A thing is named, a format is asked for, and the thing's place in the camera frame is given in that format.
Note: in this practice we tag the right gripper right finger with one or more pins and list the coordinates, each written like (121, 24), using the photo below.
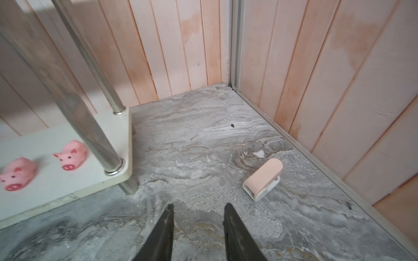
(239, 244)

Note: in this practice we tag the pink pig toy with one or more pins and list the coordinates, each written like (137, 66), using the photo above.
(72, 155)
(18, 174)

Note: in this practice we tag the pink small toy right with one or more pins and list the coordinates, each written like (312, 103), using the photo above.
(263, 180)

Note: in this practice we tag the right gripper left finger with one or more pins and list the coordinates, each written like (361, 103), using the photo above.
(159, 244)

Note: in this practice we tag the white two-tier shelf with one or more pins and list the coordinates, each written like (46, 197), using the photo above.
(107, 136)

